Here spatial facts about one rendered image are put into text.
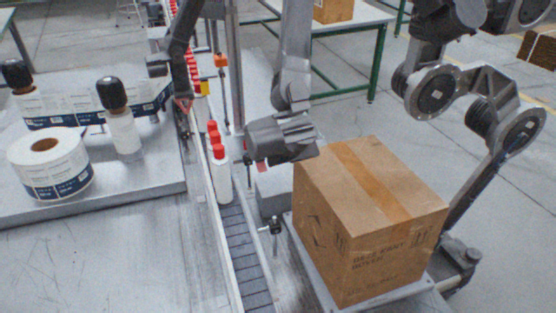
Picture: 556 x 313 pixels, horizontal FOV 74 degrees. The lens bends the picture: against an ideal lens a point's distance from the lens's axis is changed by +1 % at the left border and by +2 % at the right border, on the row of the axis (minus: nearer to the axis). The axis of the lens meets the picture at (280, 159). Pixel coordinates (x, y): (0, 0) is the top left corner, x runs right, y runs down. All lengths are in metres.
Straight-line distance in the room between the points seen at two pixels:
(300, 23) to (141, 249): 0.78
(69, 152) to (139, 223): 0.29
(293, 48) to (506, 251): 2.02
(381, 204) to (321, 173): 0.16
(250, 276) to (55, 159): 0.67
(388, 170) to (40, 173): 0.98
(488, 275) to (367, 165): 1.50
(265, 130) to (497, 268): 1.91
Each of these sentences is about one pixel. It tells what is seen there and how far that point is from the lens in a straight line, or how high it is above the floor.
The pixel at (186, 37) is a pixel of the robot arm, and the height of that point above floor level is 1.29.
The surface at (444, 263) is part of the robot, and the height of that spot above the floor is 0.24.
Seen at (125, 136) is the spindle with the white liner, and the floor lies 0.99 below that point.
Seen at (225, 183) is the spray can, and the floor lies 0.97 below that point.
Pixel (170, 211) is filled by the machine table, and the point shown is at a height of 0.83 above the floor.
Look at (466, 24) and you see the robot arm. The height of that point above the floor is 1.44.
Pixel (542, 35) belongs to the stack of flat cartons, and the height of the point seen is 0.31.
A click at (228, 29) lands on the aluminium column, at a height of 1.26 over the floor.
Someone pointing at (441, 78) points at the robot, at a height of 1.19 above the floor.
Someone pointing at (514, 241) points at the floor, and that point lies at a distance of 2.57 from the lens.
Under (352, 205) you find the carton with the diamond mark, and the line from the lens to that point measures 0.81.
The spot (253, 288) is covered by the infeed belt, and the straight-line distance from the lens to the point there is 0.96.
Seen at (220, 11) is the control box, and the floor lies 1.32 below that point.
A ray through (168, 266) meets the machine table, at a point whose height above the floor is 0.83.
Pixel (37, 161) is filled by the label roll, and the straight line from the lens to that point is 1.28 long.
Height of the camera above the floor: 1.69
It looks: 38 degrees down
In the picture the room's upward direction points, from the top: straight up
